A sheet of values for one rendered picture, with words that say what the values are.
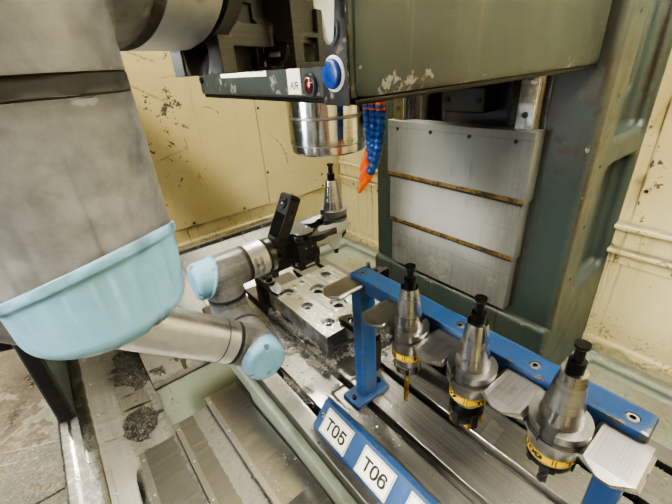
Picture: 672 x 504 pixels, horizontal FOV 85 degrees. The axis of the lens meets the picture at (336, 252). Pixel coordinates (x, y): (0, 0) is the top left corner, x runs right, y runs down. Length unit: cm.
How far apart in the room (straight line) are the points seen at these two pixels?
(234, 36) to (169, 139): 147
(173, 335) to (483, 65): 58
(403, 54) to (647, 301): 121
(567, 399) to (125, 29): 46
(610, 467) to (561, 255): 69
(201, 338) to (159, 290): 43
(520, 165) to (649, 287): 64
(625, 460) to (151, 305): 46
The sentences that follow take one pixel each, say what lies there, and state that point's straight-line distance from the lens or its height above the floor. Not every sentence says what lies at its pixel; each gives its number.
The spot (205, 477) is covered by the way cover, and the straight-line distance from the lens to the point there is 106.
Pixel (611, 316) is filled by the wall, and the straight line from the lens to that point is 156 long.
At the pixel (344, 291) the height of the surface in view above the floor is 122.
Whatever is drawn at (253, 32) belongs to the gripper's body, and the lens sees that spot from 28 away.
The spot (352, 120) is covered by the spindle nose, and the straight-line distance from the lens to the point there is 74.
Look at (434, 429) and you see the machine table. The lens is 87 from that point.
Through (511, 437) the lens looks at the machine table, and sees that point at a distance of 89.
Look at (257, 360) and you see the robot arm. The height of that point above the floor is 116.
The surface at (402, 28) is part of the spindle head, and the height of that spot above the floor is 162.
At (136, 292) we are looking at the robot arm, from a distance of 17.
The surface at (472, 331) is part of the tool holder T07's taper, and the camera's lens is 49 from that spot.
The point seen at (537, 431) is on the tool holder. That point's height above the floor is 122.
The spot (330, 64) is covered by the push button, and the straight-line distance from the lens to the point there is 43.
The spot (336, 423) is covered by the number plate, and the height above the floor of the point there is 95.
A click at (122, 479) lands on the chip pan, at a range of 125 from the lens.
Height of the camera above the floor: 159
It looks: 27 degrees down
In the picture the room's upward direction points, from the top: 4 degrees counter-clockwise
